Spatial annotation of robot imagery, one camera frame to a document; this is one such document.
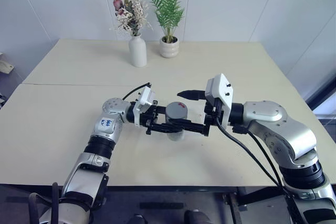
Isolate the green palm plant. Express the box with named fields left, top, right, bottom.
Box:
left=141, top=0, right=187, bottom=44

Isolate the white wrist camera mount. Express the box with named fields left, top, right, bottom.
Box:
left=205, top=73, right=235, bottom=127
left=132, top=86, right=156, bottom=128

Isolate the dried flower bouquet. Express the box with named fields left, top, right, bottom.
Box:
left=109, top=0, right=154, bottom=37

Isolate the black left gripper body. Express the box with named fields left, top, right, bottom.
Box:
left=141, top=100, right=159, bottom=135

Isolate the translucent white jar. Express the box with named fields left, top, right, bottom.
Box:
left=166, top=118, right=187, bottom=142

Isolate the black looped torso cable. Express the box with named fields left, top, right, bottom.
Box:
left=28, top=181, right=61, bottom=224

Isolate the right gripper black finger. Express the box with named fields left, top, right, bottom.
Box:
left=177, top=90, right=207, bottom=102
left=165, top=119, right=211, bottom=137

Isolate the black metal table frame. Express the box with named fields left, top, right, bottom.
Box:
left=104, top=185, right=288, bottom=224

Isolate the white ceramic vase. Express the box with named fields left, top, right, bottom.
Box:
left=128, top=34, right=148, bottom=68

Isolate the large dark rounded shape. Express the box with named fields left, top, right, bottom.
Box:
left=183, top=209, right=211, bottom=224

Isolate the small dark rounded shape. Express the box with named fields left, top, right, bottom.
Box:
left=128, top=213, right=145, bottom=224

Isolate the dark partition frame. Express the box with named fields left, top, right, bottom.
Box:
left=304, top=76, right=336, bottom=110

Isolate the thick black right wrist cable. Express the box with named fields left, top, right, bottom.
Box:
left=213, top=105, right=286, bottom=189

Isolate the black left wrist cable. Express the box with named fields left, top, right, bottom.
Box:
left=122, top=82, right=153, bottom=104

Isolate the grey round jar lid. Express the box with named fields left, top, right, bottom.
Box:
left=165, top=101, right=188, bottom=122

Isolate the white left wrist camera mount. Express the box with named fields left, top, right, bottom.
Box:
left=132, top=86, right=156, bottom=128

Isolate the white ribbed plant pot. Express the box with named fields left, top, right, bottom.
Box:
left=159, top=36, right=181, bottom=59

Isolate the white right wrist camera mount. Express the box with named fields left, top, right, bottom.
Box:
left=205, top=73, right=235, bottom=127

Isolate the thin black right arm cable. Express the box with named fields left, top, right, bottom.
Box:
left=232, top=125, right=289, bottom=196

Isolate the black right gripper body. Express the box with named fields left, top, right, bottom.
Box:
left=203, top=98, right=224, bottom=127

